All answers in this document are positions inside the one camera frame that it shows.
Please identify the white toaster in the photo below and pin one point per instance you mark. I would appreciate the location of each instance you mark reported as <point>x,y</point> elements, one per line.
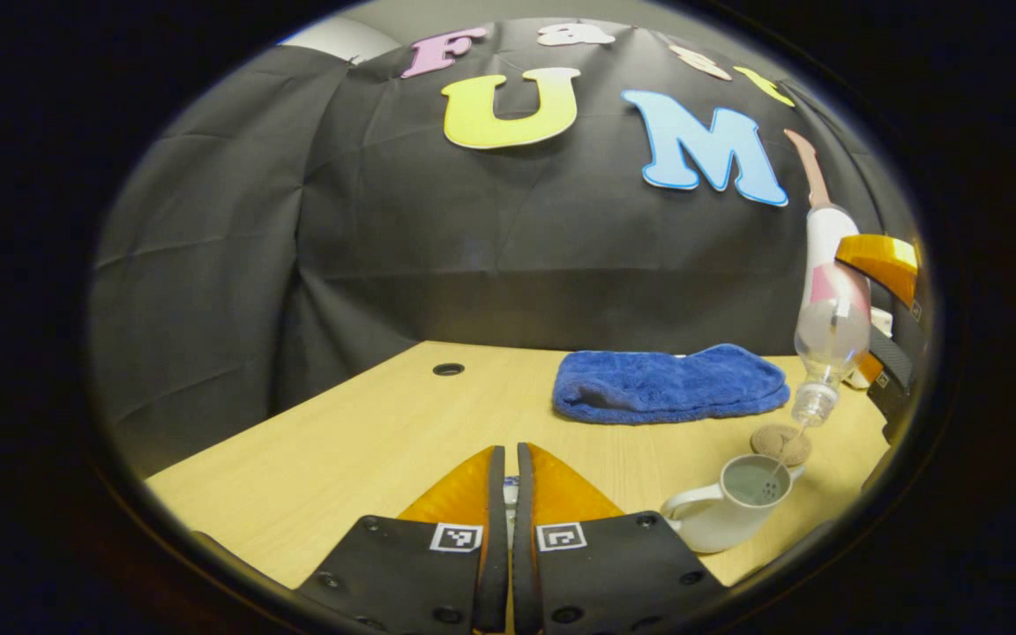
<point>880,319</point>

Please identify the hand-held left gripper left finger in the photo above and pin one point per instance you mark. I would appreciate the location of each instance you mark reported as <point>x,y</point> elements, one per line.
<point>495,529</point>

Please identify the white ceramic teacup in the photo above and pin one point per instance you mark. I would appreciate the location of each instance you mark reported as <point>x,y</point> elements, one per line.
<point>711,529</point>

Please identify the black backdrop cloth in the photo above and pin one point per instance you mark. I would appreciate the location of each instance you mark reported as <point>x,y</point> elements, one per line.
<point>473,265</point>

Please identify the blue towel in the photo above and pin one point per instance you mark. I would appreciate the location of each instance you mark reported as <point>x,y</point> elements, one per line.
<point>667,388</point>

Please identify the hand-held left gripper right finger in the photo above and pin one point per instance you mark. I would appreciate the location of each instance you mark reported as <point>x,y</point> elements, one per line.
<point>523,547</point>

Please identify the round brown coaster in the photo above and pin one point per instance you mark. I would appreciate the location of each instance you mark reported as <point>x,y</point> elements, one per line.
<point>773,439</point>

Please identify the clear plastic water bottle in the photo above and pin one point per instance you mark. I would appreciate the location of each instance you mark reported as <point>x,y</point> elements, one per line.
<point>830,335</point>

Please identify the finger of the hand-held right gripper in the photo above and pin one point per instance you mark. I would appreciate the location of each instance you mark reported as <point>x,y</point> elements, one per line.
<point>883,256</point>
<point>896,357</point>

